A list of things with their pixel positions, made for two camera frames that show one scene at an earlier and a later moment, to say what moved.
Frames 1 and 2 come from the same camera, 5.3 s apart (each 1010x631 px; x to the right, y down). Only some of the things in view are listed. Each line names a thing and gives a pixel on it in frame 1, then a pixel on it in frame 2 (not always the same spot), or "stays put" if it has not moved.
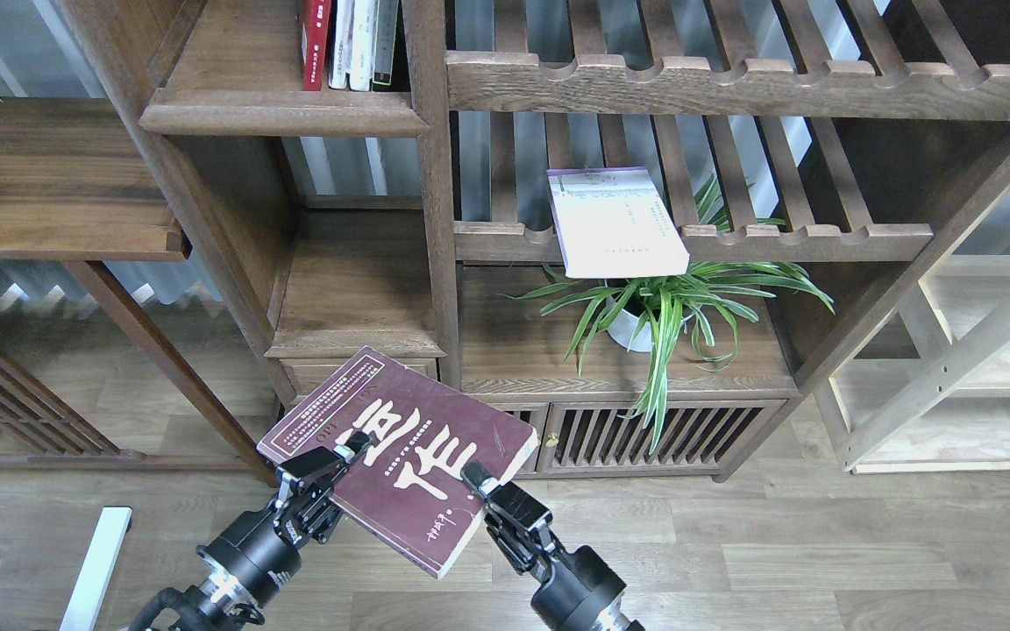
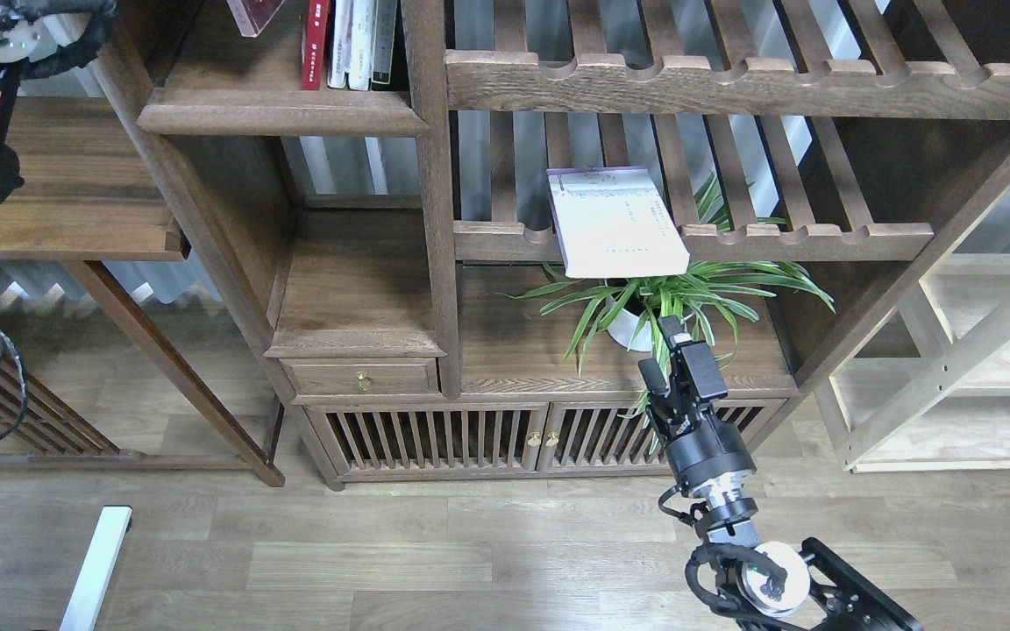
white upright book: x=340 y=62 stays put
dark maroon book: x=408 y=486 -> x=252 y=16
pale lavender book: x=615 y=222 stays put
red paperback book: x=315 y=15 stays put
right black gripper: x=580 y=584 -> x=702 y=450
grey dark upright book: x=385 y=24 stays put
